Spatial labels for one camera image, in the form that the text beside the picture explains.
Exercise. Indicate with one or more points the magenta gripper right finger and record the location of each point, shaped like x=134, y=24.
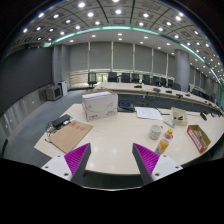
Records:
x=146, y=161

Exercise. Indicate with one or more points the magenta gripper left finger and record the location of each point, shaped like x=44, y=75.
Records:
x=77, y=160

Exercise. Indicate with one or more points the yellow drink bottle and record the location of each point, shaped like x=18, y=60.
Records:
x=164, y=142

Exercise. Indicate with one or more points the flat brown cardboard sheet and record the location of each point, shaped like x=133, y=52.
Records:
x=69, y=136

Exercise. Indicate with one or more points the white patterned mug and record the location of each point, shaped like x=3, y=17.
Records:
x=155, y=131

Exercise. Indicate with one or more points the white remote control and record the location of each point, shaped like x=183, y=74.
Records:
x=169, y=123

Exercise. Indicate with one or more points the white paper sheets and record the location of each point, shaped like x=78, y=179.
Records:
x=148, y=113

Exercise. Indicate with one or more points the clear plastic bag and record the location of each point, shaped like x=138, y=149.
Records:
x=179, y=116

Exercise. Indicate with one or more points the open red cardboard box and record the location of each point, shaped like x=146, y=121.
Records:
x=199, y=137

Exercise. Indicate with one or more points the white cardboard box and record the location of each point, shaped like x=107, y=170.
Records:
x=100, y=104

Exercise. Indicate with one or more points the long curved conference desk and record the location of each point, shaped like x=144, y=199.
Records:
x=159, y=97

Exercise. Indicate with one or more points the grey box on floor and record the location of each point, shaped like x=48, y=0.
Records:
x=53, y=93

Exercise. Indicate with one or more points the black office chair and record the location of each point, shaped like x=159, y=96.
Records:
x=92, y=80

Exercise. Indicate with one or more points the black power adapter with cables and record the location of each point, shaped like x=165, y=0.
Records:
x=54, y=126

